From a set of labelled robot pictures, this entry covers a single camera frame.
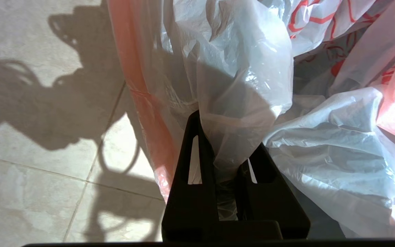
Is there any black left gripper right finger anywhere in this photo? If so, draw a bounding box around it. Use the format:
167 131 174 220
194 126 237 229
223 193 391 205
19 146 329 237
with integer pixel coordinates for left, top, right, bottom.
236 142 311 240

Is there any white red bin liner bag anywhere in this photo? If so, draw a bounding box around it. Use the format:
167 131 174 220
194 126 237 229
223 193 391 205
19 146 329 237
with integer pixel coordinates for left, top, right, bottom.
107 0 395 239

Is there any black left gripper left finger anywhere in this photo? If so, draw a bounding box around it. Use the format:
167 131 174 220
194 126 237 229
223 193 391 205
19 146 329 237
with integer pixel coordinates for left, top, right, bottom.
161 110 218 241

